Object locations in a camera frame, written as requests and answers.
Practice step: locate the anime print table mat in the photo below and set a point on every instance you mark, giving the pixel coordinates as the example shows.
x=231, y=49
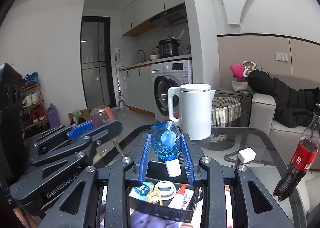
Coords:
x=144, y=220

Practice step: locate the brown handle screwdriver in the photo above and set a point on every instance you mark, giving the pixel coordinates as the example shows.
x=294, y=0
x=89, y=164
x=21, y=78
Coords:
x=101, y=115

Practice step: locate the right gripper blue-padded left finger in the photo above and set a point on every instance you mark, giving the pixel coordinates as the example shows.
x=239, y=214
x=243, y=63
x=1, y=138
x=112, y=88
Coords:
x=144, y=161

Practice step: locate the green white tissue pack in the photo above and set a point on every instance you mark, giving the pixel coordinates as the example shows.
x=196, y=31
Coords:
x=143, y=192

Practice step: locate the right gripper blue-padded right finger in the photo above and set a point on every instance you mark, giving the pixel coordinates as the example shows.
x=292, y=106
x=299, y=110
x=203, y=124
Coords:
x=188, y=163

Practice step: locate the white bowl on counter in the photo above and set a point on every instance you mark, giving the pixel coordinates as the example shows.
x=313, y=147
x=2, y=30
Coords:
x=154, y=57

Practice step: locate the purple rolled mat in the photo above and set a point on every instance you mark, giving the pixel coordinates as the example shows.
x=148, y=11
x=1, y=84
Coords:
x=53, y=116

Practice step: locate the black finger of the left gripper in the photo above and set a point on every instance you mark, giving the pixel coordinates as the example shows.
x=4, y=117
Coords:
x=102, y=134

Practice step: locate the black pressure cooker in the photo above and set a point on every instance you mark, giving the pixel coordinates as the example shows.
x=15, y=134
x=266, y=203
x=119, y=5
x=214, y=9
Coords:
x=168, y=47

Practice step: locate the grey sofa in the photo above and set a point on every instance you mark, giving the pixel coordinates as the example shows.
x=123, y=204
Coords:
x=262, y=118

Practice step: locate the white mop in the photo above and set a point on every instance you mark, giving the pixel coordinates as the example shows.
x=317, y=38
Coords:
x=121, y=106

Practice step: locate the white round device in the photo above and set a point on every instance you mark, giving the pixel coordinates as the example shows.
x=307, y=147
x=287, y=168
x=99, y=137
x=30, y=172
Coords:
x=167, y=189

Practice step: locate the cola bottle red label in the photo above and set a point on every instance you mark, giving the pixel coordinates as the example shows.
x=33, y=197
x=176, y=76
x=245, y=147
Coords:
x=302, y=160

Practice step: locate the cardboard box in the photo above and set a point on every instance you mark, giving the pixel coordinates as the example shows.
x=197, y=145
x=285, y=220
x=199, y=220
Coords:
x=79, y=116

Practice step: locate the wooden shoe rack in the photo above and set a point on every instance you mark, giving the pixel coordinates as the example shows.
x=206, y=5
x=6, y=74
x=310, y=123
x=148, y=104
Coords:
x=33, y=111

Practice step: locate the black jacket on sofa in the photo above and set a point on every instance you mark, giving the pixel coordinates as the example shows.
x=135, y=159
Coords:
x=293, y=108

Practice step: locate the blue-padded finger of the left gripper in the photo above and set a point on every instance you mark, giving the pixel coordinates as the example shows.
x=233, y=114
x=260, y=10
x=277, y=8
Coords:
x=79, y=130

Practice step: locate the white wicker basket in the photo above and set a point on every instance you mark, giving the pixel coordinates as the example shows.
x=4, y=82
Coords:
x=226, y=112

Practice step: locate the black storage box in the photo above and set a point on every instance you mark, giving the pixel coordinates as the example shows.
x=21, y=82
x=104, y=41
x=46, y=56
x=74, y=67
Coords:
x=163, y=203

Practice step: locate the white remote colourful buttons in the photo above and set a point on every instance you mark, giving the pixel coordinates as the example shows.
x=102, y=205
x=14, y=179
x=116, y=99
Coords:
x=181, y=201

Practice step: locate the pink plush item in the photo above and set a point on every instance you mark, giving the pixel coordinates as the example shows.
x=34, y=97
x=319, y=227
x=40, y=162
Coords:
x=239, y=71

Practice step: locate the white glue bottle orange cap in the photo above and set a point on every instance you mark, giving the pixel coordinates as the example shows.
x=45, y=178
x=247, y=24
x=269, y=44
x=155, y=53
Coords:
x=180, y=193

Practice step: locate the white power adapter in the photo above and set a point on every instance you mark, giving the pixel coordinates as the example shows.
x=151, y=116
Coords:
x=246, y=155

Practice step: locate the white electric kettle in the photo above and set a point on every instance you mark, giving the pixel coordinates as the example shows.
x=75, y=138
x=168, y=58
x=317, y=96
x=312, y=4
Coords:
x=195, y=109

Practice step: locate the white washing machine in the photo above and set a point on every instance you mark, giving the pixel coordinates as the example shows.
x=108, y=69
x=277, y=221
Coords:
x=168, y=75

